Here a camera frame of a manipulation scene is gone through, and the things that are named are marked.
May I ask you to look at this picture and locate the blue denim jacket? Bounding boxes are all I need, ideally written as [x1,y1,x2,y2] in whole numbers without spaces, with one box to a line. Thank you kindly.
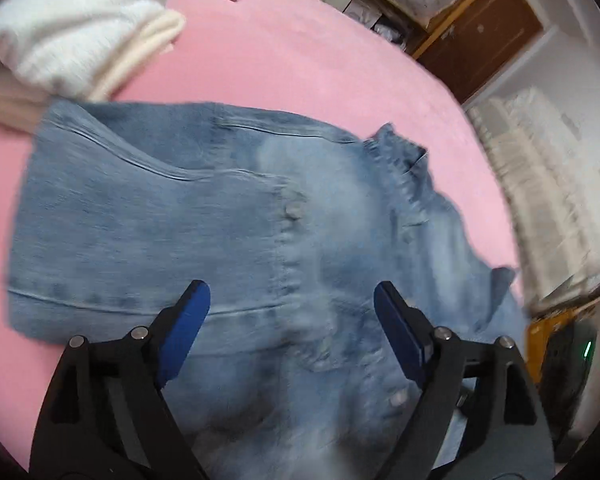
[6,101,526,479]

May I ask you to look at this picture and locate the black device green light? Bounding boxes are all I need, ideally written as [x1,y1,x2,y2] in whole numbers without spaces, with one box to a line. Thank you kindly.
[539,318,597,463]

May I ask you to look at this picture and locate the orange wooden drawer unit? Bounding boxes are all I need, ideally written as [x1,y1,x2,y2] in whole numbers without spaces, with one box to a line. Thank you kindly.
[526,309,576,385]

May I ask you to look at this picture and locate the white lace folded bedding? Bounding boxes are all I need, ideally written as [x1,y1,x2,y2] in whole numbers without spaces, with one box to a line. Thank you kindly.
[467,87,600,314]

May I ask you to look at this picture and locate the cream folded garment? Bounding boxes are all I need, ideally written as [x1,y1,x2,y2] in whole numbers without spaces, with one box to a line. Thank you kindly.
[0,10,186,133]

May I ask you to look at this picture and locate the white folded garment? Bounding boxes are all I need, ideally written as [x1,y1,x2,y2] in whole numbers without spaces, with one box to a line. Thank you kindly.
[0,0,166,98]

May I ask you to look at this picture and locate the pink bed cover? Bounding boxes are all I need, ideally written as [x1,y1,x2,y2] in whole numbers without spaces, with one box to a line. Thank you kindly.
[0,0,518,465]

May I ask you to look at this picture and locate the brown wooden wardrobe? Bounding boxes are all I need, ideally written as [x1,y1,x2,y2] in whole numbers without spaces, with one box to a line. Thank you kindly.
[418,0,543,103]

